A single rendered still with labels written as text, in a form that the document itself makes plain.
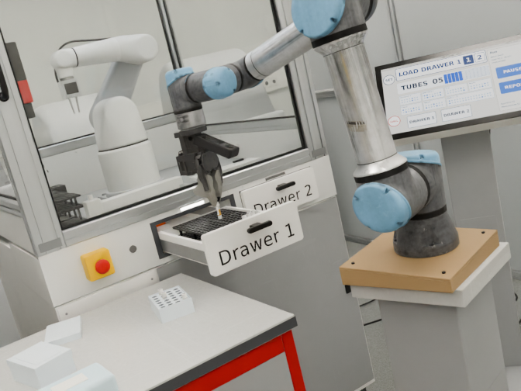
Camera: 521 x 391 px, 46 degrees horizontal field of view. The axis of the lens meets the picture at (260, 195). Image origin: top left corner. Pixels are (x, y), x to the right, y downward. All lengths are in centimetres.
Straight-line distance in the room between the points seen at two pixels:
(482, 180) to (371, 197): 100
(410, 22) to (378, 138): 213
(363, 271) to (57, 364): 69
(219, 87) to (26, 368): 75
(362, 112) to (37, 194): 90
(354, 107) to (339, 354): 124
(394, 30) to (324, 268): 164
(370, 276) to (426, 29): 205
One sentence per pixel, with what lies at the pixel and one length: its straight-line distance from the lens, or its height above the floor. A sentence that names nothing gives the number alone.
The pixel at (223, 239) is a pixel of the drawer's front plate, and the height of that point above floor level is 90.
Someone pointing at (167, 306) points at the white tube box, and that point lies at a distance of 152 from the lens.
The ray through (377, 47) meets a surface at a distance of 358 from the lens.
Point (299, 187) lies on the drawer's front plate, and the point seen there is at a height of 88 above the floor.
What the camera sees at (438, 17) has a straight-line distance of 323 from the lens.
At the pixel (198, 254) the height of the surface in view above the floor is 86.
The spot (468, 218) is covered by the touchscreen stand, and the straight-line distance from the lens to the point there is 227.
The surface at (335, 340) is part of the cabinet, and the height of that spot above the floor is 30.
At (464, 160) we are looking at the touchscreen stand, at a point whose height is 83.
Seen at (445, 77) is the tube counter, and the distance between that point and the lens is 219.
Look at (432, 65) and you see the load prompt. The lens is 223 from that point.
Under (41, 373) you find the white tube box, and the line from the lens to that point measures 139.
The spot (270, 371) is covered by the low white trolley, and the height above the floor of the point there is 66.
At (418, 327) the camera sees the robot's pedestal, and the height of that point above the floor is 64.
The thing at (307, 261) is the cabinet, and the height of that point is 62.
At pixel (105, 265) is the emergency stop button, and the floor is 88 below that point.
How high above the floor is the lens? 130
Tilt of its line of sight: 12 degrees down
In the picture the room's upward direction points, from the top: 13 degrees counter-clockwise
